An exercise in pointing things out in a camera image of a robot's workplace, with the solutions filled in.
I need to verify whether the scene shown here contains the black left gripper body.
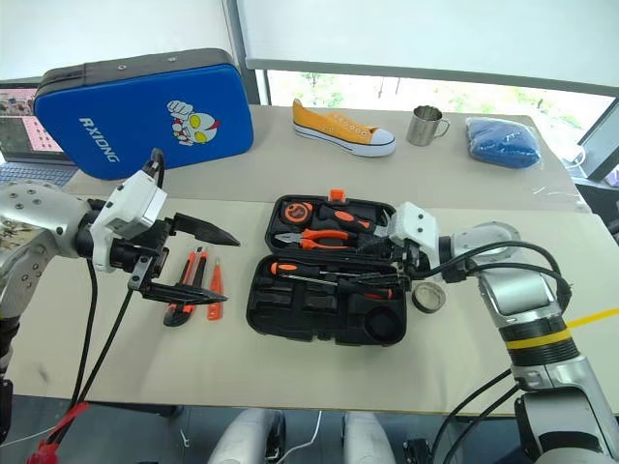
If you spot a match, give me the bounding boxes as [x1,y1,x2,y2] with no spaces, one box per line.
[109,217,178,297]

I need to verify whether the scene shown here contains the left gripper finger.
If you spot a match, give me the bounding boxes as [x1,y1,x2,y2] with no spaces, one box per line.
[139,282,228,306]
[172,211,242,247]

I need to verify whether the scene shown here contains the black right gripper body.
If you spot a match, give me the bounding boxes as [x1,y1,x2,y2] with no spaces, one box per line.
[379,237,431,279]

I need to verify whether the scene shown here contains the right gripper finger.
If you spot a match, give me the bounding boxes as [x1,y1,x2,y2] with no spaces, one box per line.
[357,235,396,255]
[357,269,407,287]

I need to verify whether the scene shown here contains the orange black utility knife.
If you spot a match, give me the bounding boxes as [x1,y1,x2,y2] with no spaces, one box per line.
[162,246,210,328]

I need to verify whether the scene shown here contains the black electrical tape roll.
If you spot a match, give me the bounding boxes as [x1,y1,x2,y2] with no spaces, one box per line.
[411,282,446,314]

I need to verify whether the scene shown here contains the black plastic tool case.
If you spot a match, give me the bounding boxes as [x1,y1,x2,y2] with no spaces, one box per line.
[245,188,411,347]

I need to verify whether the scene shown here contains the blue cartoon print case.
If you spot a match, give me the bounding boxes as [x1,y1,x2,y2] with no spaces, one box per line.
[32,46,256,183]

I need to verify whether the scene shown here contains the orange black claw hammer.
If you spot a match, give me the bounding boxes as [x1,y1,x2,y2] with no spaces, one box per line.
[314,203,398,241]

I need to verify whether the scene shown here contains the orange black tape measure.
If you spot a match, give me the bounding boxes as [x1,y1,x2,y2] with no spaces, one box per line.
[282,201,315,226]

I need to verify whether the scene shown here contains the stainless steel mug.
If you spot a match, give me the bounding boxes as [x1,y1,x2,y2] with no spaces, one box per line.
[405,104,452,147]

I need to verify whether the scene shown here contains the yellow canvas sneaker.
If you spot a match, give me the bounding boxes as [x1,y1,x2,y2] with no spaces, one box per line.
[291,99,398,159]

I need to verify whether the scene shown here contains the blue cloth in plastic bag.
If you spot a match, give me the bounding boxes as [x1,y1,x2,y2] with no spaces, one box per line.
[464,115,543,170]

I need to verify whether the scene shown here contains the silver rounded left leg cover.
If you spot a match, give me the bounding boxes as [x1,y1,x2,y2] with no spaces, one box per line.
[207,408,286,464]

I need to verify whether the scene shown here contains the silver rounded leg cover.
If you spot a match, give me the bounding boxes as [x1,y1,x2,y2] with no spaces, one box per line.
[340,410,402,464]
[207,408,286,464]

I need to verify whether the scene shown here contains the silver rounded right leg cover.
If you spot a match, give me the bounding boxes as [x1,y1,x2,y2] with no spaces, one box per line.
[340,410,402,464]

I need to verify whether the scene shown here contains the grey laptop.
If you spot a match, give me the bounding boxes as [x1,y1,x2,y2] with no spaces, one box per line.
[0,76,81,188]

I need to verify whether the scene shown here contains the yellow tape strip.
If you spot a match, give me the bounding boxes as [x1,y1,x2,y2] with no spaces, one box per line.
[565,307,619,331]

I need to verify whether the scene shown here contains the wide white roller blind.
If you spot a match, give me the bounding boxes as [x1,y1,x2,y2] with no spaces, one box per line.
[236,0,619,101]

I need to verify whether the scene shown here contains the black framed monitor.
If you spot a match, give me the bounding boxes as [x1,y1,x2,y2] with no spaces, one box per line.
[577,96,619,183]

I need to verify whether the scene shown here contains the narrow white roller blind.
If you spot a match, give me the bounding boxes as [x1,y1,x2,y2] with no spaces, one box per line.
[0,0,229,81]

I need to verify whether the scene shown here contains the black orange handled screwdriver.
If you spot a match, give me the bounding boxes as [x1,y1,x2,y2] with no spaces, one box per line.
[280,274,398,304]

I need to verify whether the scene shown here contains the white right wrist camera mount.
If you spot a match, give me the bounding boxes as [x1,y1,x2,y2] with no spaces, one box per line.
[389,201,439,260]

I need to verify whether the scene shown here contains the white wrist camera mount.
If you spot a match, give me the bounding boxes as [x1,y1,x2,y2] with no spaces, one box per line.
[389,201,439,260]
[90,169,168,273]

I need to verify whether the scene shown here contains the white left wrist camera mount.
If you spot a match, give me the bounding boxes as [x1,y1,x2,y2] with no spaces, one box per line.
[90,169,168,273]

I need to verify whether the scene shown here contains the orange handled pliers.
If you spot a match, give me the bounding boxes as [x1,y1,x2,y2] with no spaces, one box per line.
[274,229,359,251]

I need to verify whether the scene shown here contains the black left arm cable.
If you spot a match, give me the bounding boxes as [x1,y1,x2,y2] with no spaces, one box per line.
[70,148,166,412]

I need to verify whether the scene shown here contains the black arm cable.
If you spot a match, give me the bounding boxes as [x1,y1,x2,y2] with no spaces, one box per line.
[418,240,575,464]
[70,148,166,412]

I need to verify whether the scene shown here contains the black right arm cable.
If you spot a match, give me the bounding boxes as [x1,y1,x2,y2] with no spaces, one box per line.
[418,240,575,464]

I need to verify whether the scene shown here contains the dark window post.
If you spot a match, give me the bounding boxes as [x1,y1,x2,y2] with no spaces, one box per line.
[225,0,272,105]

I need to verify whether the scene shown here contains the thin white cord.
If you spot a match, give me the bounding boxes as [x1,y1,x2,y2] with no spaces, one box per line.
[289,410,323,464]

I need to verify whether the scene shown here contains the red cable tie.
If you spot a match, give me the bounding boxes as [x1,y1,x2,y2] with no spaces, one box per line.
[26,400,91,464]

